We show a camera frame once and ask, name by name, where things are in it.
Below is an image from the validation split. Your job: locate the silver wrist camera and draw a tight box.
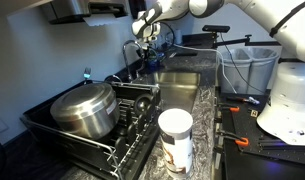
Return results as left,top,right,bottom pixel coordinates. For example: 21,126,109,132
143,33,159,43

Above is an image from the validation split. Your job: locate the small white cylindrical container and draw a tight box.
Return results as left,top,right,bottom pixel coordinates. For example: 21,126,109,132
174,29,183,46

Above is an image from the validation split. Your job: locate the black round ladle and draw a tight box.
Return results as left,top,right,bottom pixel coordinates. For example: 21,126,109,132
133,93,153,116

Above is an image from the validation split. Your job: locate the white cylindrical canister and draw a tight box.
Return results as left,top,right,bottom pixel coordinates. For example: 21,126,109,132
157,107,194,180

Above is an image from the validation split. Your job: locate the chrome blade faucet handle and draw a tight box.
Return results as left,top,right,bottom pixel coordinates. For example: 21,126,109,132
136,61,147,78
104,74,123,85

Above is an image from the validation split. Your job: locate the black robot cart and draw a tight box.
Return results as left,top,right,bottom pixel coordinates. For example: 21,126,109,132
212,85,305,180

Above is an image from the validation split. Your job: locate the black dish drying rack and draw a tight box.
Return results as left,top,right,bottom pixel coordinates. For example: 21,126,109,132
20,79,162,180

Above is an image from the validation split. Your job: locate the black exterior camera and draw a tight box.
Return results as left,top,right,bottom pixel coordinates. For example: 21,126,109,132
201,24,232,34

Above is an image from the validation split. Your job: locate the grey trash bin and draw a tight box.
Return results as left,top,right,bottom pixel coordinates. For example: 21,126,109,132
246,46,280,96
219,48,253,95

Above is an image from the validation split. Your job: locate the green dish soap bottle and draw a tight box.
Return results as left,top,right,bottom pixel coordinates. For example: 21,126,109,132
147,49,161,71

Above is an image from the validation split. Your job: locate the black wall soap dispenser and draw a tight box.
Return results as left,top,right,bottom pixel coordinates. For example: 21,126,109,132
128,0,147,20

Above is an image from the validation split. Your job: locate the white paper towel sheet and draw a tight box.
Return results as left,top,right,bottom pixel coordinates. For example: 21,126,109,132
82,14,119,28

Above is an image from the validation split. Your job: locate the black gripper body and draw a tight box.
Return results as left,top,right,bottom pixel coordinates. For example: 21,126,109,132
136,38,153,55

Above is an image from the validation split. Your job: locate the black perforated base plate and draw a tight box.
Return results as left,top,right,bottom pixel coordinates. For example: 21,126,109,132
230,96,305,166

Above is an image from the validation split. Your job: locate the white cable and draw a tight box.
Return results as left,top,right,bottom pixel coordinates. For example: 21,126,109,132
170,42,238,95

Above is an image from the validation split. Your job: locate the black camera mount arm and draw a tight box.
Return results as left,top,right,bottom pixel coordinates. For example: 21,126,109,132
183,33,285,50

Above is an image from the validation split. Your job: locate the black clamp with orange tip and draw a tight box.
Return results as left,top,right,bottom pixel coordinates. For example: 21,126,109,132
216,129,250,148
217,102,242,113

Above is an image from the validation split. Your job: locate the stainless steel pot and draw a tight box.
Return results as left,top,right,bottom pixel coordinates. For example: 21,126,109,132
49,82,122,141

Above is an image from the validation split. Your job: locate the chrome sink faucet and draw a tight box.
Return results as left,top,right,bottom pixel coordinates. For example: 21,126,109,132
121,39,145,83

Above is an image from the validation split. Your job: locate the stainless steel sink basin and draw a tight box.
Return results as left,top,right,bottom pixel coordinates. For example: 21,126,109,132
133,71,201,114

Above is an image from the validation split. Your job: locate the black flat rectangular object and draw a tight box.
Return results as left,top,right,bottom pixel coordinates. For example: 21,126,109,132
173,49,199,57

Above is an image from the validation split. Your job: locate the steel paper towel dispenser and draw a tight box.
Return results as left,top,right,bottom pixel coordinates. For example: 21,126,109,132
41,0,130,25

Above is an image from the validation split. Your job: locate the small device with teal light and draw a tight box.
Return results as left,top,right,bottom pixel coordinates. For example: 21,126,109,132
83,67,93,81

